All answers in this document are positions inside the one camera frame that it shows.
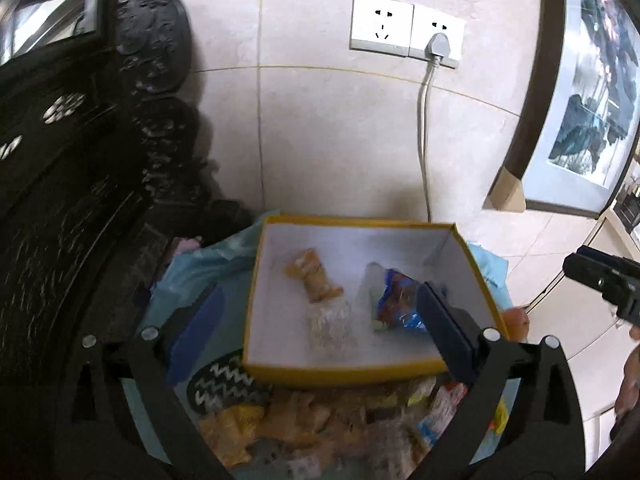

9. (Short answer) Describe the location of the blue orange snack packet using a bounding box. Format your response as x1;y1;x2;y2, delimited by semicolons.
370;268;428;334

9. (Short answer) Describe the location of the clear bag of white candies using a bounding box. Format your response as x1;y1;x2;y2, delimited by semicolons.
308;297;356;361

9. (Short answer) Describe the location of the orange snack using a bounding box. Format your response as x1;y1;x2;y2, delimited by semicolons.
284;248;344;304

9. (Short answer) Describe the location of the person's right hand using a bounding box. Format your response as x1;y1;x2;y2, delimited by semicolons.
614;326;640;419

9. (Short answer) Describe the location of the red yellow apple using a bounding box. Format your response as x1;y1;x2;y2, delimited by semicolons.
501;307;530;342

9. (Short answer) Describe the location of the light blue tablecloth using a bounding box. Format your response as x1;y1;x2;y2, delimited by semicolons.
119;219;524;480

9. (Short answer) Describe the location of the yellow bun snack packet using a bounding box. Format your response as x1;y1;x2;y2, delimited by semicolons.
198;404;265;469

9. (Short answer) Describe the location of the yellow cardboard box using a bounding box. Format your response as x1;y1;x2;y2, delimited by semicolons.
243;214;506;388

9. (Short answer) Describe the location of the framed lotus painting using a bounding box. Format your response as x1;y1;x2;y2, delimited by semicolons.
488;0;639;218

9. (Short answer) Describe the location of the dark carved wooden chair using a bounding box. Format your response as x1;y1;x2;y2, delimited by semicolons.
1;0;252;479

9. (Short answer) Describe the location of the white power plug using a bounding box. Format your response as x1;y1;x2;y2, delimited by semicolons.
425;32;450;63

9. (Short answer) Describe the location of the white power cable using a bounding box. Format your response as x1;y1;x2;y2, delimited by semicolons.
416;58;442;224

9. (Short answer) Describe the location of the white double wall socket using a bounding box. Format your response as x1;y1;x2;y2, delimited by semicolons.
349;0;464;70

